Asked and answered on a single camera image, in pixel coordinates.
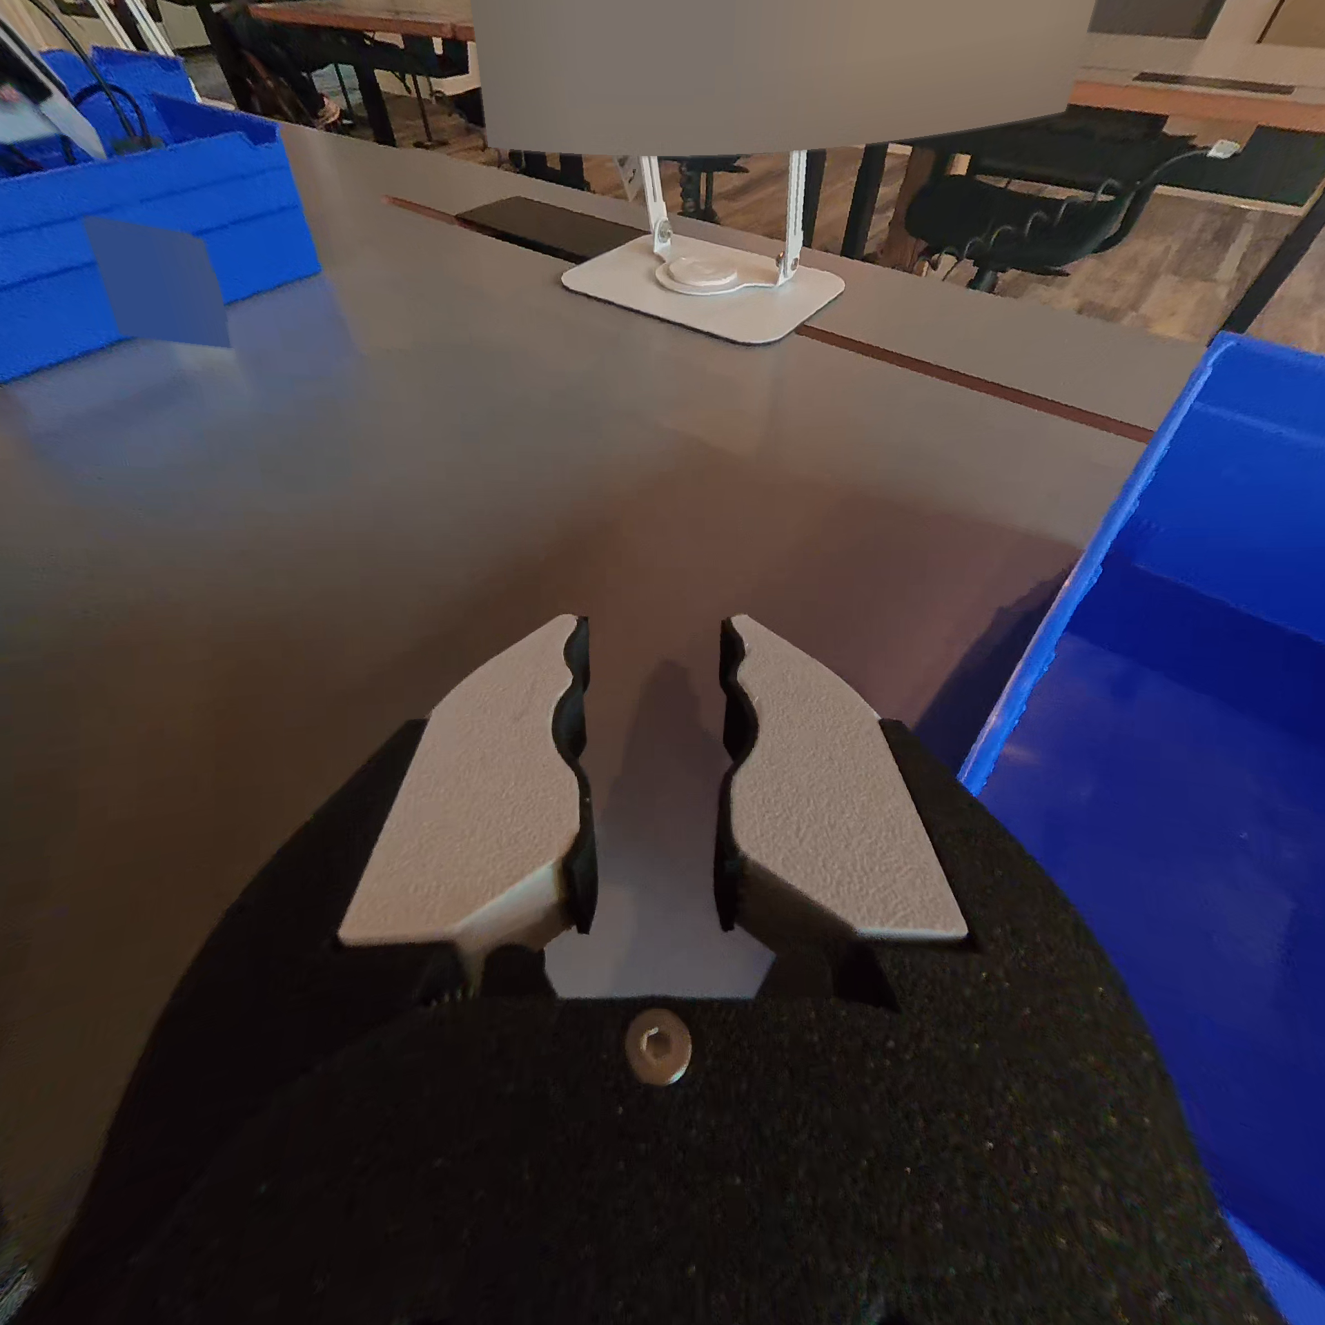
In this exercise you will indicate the white document stand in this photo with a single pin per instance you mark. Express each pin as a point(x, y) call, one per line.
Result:
point(703, 291)

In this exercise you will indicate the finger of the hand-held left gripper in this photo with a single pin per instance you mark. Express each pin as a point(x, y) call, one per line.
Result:
point(38, 100)

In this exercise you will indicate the blue plastic bin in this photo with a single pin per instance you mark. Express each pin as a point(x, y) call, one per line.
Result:
point(1159, 828)
point(145, 73)
point(206, 207)

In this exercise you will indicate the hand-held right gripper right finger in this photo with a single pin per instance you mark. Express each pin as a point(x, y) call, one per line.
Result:
point(839, 819)

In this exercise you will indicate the wooden office desk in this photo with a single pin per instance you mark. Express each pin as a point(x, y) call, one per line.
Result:
point(362, 21)

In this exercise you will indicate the black office chair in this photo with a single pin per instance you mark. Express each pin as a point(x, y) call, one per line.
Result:
point(1057, 218)

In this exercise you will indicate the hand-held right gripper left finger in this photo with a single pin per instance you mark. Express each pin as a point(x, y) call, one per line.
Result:
point(465, 819)

